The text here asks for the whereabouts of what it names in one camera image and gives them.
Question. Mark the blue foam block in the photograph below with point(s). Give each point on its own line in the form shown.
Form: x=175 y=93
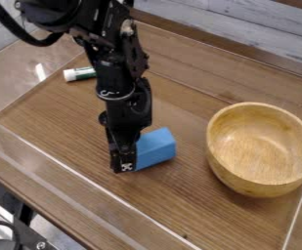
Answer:
x=157 y=147

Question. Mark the clear acrylic tray wall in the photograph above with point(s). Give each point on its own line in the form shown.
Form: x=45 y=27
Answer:
x=89 y=212

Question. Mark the green white marker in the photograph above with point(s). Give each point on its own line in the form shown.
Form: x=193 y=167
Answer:
x=75 y=74

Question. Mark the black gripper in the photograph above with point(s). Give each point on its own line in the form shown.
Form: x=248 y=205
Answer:
x=125 y=119

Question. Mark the brown wooden bowl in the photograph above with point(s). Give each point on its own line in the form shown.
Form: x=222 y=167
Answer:
x=254 y=149

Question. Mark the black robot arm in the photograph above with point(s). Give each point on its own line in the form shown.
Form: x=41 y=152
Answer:
x=103 y=28

